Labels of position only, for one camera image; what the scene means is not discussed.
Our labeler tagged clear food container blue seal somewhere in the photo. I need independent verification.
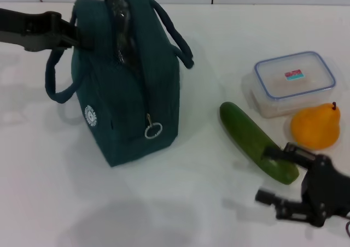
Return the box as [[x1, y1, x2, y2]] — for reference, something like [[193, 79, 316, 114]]
[[242, 50, 341, 119]]

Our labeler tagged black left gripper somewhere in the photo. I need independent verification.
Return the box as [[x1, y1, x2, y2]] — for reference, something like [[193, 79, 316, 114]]
[[0, 8, 96, 52]]

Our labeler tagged green cucumber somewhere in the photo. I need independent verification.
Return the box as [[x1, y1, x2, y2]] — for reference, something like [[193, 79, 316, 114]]
[[219, 101, 300, 186]]

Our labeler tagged orange pear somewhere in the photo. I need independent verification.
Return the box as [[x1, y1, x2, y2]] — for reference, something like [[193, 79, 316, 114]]
[[289, 101, 341, 151]]

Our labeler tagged dark teal insulated lunch bag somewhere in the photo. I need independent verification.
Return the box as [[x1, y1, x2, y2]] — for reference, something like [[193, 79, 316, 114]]
[[45, 0, 195, 168]]

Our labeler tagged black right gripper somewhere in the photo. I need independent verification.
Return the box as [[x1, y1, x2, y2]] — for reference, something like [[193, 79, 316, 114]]
[[254, 142, 350, 228]]

